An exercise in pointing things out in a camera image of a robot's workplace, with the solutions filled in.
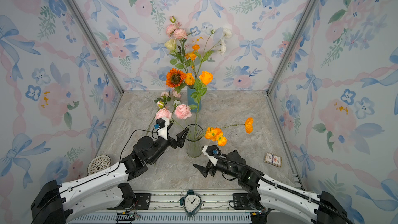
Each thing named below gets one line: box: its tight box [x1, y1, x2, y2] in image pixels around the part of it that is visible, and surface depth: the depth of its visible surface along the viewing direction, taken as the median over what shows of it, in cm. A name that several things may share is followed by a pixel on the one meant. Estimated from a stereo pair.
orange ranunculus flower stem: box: [188, 71, 214, 140], surface depth 72 cm
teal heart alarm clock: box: [179, 189, 205, 218], surface depth 72 cm
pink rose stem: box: [155, 103, 192, 132], surface depth 69 cm
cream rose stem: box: [164, 38, 188, 79], surface depth 87 cm
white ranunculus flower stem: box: [199, 28, 233, 73], surface depth 89 cm
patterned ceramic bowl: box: [87, 154, 112, 176], surface depth 85 cm
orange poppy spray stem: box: [195, 117, 254, 147], surface depth 58 cm
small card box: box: [263, 151, 283, 168], surface depth 87 cm
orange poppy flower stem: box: [185, 44, 201, 87], surface depth 86 cm
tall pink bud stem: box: [165, 16, 188, 69], surface depth 84 cm
